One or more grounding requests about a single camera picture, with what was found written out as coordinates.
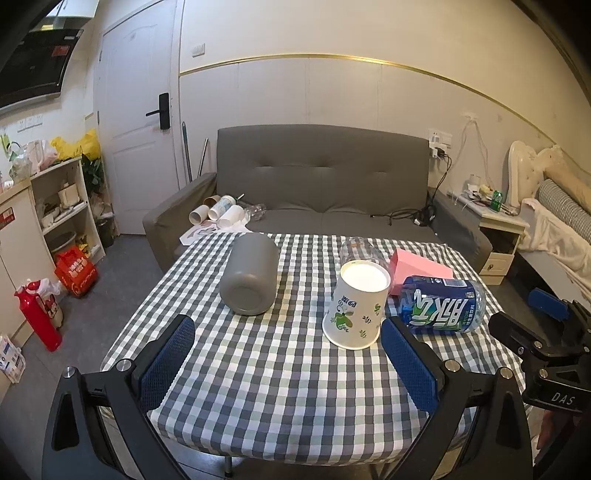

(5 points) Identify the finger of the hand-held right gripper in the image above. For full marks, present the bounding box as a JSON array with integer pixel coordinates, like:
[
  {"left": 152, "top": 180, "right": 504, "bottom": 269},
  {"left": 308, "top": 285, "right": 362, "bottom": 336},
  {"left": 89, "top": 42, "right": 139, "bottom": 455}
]
[
  {"left": 529, "top": 287, "right": 591, "bottom": 325},
  {"left": 488, "top": 311, "right": 561, "bottom": 366}
]

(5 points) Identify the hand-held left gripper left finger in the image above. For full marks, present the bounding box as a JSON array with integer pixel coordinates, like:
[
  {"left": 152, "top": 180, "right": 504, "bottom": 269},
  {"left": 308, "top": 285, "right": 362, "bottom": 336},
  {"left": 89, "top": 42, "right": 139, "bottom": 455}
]
[{"left": 42, "top": 315, "right": 197, "bottom": 480}]

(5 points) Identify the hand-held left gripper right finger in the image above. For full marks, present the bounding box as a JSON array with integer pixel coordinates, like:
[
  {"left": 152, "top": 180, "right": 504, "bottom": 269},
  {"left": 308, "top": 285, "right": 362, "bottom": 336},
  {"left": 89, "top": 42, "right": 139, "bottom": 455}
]
[{"left": 379, "top": 316, "right": 539, "bottom": 480}]

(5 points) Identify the grey cup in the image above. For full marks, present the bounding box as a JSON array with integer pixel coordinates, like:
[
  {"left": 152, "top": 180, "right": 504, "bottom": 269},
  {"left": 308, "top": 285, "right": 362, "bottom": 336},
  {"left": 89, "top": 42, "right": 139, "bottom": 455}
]
[{"left": 219, "top": 233, "right": 279, "bottom": 317}]

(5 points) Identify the white paper cup green print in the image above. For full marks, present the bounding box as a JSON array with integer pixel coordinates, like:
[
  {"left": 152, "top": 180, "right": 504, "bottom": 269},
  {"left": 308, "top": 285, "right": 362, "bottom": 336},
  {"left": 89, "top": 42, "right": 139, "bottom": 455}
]
[{"left": 322, "top": 260, "right": 392, "bottom": 349}]

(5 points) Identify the clear glass cup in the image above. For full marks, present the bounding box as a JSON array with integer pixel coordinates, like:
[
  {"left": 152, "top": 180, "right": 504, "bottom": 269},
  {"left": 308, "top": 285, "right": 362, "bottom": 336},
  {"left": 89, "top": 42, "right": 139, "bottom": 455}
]
[{"left": 340, "top": 236, "right": 391, "bottom": 278}]

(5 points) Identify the blue drink bottle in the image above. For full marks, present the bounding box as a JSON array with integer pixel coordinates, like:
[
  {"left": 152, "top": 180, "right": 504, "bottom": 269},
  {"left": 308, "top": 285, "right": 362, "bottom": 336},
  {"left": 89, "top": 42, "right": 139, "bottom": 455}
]
[{"left": 399, "top": 275, "right": 488, "bottom": 334}]

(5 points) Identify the bed with blankets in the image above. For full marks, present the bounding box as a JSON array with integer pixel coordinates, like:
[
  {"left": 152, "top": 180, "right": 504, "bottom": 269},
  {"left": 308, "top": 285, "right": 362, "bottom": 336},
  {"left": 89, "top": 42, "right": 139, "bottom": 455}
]
[{"left": 522, "top": 198, "right": 591, "bottom": 305}]

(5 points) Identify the white nightstand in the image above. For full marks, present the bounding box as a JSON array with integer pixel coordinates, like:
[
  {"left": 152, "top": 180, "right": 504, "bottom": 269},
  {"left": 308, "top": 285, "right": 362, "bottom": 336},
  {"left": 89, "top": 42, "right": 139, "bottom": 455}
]
[{"left": 445, "top": 187, "right": 531, "bottom": 287}]

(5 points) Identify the pink tissue pack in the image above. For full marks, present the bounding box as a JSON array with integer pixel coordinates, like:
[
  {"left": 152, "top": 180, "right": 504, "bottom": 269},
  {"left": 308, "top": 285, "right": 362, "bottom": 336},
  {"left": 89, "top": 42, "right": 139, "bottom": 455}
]
[{"left": 388, "top": 249, "right": 454, "bottom": 296}]

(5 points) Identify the grey checked pillow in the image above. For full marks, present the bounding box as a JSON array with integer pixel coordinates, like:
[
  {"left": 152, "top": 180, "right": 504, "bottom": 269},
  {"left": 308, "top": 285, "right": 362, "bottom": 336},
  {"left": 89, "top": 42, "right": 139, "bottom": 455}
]
[{"left": 538, "top": 179, "right": 591, "bottom": 241}]

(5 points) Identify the checkered tablecloth table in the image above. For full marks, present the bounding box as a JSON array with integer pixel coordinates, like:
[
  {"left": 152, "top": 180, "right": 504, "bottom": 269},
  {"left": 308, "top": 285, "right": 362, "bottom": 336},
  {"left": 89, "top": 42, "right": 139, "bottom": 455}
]
[{"left": 99, "top": 231, "right": 532, "bottom": 457}]

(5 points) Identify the red gift bag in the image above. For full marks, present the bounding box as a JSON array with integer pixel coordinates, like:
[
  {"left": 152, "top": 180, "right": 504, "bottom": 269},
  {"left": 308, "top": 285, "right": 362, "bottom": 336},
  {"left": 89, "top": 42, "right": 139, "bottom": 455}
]
[{"left": 54, "top": 246, "right": 99, "bottom": 298}]

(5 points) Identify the white plastic bag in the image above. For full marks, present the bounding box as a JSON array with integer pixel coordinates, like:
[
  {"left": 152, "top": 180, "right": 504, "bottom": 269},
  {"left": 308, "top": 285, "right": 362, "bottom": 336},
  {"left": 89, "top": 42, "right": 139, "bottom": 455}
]
[{"left": 37, "top": 279, "right": 65, "bottom": 329}]

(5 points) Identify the printed paper sheet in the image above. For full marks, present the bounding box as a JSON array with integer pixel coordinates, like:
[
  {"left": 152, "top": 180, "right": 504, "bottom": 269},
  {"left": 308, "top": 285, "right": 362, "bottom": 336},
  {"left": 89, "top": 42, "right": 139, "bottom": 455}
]
[{"left": 180, "top": 222, "right": 252, "bottom": 245}]

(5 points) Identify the red fire extinguisher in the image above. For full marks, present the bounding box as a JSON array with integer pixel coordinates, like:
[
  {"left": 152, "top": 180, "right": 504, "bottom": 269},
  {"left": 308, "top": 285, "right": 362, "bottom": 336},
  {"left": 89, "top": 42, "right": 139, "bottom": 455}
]
[{"left": 14, "top": 279, "right": 63, "bottom": 352}]

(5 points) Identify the cream bed headboard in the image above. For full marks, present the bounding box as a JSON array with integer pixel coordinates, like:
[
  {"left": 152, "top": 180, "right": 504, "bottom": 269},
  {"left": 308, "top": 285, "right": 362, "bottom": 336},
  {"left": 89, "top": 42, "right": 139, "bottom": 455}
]
[{"left": 508, "top": 141, "right": 591, "bottom": 217}]

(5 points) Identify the white blue box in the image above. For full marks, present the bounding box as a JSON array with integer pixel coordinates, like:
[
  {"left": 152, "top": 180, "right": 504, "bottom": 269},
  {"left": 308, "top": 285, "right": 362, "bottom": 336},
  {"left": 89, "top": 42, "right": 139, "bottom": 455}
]
[{"left": 0, "top": 335, "right": 26, "bottom": 384}]

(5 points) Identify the grey basin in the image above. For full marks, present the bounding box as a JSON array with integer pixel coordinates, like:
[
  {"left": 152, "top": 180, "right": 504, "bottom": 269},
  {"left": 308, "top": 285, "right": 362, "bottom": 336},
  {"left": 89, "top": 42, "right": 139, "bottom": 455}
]
[{"left": 48, "top": 231, "right": 77, "bottom": 254}]

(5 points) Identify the cream shelf unit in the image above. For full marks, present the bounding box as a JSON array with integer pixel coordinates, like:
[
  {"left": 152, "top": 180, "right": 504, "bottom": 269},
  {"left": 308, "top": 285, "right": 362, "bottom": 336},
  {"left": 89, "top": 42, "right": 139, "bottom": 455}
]
[{"left": 30, "top": 157, "right": 105, "bottom": 264}]

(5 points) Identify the cream cabinet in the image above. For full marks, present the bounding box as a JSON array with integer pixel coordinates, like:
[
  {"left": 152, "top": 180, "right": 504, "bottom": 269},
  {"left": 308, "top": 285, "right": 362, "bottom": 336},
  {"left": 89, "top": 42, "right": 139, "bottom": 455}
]
[{"left": 0, "top": 180, "right": 61, "bottom": 333}]

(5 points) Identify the white door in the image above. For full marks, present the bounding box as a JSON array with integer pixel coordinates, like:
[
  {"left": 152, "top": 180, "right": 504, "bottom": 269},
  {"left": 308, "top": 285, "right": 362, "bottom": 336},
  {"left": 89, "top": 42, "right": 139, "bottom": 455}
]
[{"left": 95, "top": 23, "right": 181, "bottom": 236}]

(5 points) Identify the green plant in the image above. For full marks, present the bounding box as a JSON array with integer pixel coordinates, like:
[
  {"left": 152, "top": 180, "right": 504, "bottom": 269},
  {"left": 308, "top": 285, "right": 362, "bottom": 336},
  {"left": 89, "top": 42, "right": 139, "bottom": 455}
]
[{"left": 82, "top": 154, "right": 106, "bottom": 195}]

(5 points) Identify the grey sofa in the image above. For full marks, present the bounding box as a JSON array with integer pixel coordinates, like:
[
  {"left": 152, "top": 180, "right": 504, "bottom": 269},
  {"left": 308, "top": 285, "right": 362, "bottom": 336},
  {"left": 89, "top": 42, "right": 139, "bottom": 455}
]
[{"left": 142, "top": 126, "right": 492, "bottom": 273}]

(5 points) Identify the yellow plastic bag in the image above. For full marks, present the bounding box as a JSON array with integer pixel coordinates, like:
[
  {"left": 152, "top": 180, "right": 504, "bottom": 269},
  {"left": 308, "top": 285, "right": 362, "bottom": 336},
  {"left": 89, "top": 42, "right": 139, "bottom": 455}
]
[{"left": 50, "top": 129, "right": 101, "bottom": 161}]

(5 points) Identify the black door lock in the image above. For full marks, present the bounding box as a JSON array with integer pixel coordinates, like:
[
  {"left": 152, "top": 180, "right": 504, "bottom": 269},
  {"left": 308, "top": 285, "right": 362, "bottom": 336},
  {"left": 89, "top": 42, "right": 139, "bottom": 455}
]
[{"left": 145, "top": 92, "right": 171, "bottom": 129}]

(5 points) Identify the black range hood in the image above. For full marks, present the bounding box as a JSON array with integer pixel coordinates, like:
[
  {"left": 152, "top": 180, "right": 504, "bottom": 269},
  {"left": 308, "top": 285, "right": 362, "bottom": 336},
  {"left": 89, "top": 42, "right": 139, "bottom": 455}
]
[{"left": 0, "top": 28, "right": 85, "bottom": 110}]

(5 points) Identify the black cable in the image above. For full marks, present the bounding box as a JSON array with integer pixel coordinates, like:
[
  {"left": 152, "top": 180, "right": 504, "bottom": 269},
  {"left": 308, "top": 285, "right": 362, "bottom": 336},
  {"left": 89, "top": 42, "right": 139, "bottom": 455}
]
[{"left": 369, "top": 208, "right": 437, "bottom": 228}]

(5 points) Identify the white wall socket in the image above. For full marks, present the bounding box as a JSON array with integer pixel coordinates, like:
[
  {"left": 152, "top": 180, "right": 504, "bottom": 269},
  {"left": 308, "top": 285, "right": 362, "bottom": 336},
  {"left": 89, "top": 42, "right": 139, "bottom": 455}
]
[{"left": 428, "top": 130, "right": 453, "bottom": 160}]

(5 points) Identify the mop handle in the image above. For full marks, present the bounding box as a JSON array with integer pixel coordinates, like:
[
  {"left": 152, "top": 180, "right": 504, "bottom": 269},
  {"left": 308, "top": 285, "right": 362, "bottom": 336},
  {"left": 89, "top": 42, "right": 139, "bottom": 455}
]
[{"left": 181, "top": 122, "right": 192, "bottom": 183}]

